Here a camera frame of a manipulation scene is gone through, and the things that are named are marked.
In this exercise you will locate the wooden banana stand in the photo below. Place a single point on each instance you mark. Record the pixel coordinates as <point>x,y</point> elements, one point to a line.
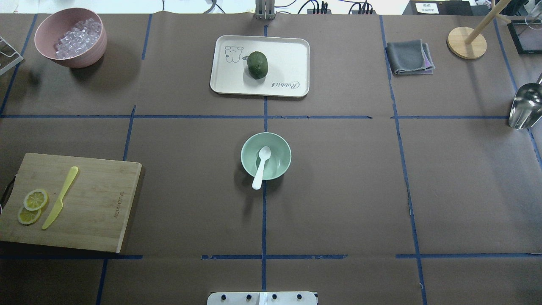
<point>469,43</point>

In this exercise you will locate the yellow plastic knife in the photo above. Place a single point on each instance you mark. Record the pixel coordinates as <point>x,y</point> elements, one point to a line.
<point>58,205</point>

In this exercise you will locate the clear ice cubes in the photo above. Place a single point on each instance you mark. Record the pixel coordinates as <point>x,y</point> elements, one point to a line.
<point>79,39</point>

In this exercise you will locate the bamboo cutting board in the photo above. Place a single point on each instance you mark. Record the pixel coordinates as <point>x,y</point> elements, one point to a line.
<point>96,207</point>

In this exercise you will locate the metal scoop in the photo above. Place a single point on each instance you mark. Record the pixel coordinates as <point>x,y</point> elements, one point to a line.
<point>526,107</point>

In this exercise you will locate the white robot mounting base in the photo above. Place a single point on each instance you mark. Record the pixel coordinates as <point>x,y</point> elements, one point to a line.
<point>264,298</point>

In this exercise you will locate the pink bowl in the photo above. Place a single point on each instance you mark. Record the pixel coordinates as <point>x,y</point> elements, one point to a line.
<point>55,25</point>

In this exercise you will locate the green avocado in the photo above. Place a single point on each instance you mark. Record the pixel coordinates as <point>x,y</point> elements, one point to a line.
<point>257,65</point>

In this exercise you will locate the white plastic spoon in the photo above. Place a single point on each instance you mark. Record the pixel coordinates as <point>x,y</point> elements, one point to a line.
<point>264,155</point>

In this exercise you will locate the black frame tray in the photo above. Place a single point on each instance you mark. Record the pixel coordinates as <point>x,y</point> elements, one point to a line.
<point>527,39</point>

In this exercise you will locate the white rabbit tray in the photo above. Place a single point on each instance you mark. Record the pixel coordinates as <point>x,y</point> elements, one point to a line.
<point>288,66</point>

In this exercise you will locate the grey folded cloth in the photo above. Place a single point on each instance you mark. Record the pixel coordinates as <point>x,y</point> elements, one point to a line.
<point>410,58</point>

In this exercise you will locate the aluminium frame post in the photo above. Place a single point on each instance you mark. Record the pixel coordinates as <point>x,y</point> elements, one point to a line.
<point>265,9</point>

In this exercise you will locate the light green bowl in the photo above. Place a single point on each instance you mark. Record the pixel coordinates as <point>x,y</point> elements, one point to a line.
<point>279,161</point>

